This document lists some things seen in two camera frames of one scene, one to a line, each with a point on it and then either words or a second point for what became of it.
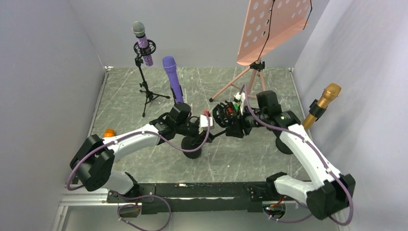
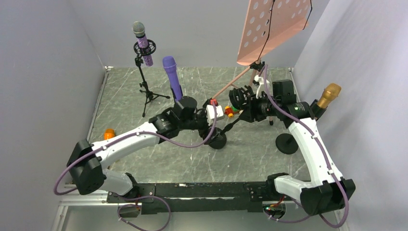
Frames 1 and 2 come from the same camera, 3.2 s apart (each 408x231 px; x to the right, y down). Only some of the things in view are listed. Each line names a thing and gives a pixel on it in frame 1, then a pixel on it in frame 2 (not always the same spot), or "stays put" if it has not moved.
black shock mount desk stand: x=223 y=114 to x=238 y=98
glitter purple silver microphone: x=138 y=30 stays put
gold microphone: x=330 y=93 stays put
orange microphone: x=109 y=133 stays put
